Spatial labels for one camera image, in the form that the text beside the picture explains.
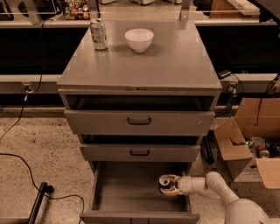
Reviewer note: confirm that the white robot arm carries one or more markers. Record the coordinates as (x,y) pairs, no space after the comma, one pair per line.
(213,186)

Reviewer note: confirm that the middle grey drawer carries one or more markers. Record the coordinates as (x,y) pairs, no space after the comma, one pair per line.
(140,152)

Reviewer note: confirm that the colourful items on shelf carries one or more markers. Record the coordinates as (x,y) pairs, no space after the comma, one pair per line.
(76,10)

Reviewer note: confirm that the silver green soda can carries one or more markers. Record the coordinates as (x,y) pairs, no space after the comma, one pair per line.
(98,33)

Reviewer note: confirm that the cans in cardboard box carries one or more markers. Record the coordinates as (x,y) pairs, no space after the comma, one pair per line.
(263,147)

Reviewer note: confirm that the small black device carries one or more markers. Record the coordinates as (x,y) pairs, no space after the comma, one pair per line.
(223,74)

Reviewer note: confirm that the cardboard box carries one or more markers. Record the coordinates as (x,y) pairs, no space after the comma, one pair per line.
(255,117)

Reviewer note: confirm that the top grey drawer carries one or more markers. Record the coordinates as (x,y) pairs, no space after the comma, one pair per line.
(139,123)

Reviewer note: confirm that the bottom grey open drawer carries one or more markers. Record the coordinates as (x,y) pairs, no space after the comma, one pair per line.
(128,193)

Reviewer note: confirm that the blue pepsi can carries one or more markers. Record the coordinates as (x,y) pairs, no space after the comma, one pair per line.
(165,183)

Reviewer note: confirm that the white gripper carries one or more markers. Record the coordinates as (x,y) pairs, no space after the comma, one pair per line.
(185,185)

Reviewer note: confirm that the grey drawer cabinet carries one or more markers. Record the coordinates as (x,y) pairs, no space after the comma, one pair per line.
(173,74)

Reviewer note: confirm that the black metal floor stand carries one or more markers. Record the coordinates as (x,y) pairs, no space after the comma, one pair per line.
(44,190)

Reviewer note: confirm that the white bowl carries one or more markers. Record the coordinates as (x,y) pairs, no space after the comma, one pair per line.
(139,40)

